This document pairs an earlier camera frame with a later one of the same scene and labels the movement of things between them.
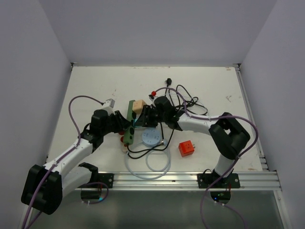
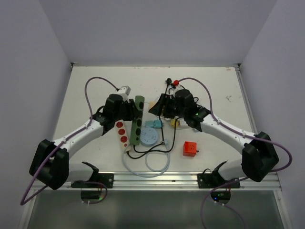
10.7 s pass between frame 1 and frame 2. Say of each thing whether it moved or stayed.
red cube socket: moved
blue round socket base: stayed
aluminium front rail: stayed
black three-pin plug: stayed
